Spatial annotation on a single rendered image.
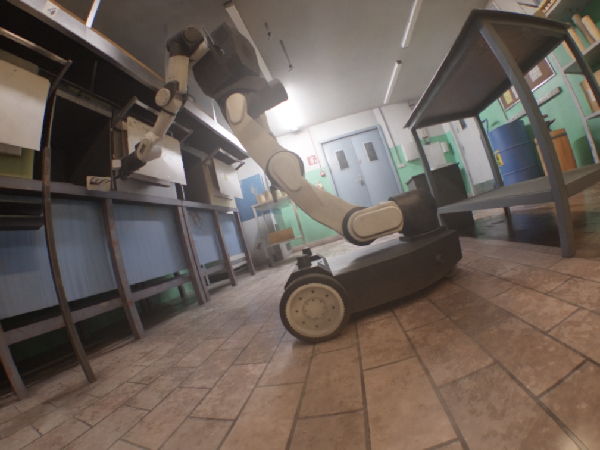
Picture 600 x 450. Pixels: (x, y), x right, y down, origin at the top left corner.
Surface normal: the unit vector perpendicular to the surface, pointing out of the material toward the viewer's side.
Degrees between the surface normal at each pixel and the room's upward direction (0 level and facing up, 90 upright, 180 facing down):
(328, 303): 90
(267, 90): 112
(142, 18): 180
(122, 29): 180
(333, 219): 90
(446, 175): 90
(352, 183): 90
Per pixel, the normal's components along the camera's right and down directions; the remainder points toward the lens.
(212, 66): -0.26, 0.31
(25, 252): 0.95, -0.28
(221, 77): -0.04, 0.60
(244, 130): 0.27, 0.25
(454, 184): -0.29, 0.04
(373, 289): -0.06, -0.03
